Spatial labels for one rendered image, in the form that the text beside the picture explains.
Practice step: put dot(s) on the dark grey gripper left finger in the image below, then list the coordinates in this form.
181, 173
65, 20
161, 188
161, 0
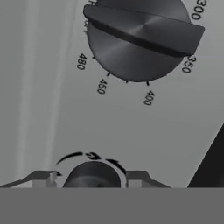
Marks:
40, 178

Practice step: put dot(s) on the large dark grey stove knob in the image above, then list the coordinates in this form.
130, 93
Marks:
140, 38

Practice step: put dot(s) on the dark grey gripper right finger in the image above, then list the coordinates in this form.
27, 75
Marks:
139, 178

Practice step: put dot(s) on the small dark grey stove knob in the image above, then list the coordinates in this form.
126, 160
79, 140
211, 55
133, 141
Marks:
92, 175

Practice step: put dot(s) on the black oven door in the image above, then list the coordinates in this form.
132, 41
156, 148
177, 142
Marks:
210, 163

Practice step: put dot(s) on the grey stove control panel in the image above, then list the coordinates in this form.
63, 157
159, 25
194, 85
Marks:
122, 128

